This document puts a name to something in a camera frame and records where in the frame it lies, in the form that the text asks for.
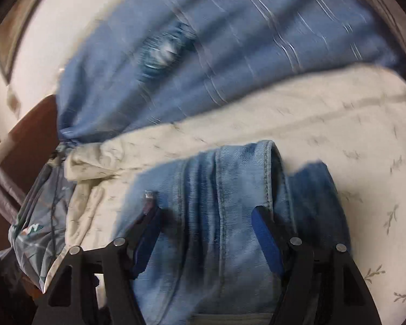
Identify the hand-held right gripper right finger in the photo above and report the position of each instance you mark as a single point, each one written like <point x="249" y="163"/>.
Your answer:
<point x="269" y="240"/>

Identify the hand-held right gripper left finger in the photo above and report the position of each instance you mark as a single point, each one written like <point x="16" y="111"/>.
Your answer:
<point x="145" y="237"/>

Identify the light blue denim pants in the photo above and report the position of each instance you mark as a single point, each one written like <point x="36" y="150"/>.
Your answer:
<point x="223" y="230"/>

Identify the grey patterned cloth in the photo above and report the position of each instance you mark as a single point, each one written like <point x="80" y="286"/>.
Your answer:
<point x="37" y="223"/>

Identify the cream leaf print blanket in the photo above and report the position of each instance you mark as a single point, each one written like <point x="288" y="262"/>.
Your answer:
<point x="341" y="125"/>

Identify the brown wooden headboard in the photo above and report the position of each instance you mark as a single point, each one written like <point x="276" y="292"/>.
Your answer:
<point x="27" y="142"/>

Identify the blue plaid bolster pillow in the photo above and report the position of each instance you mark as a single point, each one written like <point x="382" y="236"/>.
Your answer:
<point x="223" y="47"/>

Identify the small wall sticker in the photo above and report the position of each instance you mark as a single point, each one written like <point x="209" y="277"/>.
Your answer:
<point x="13" y="100"/>

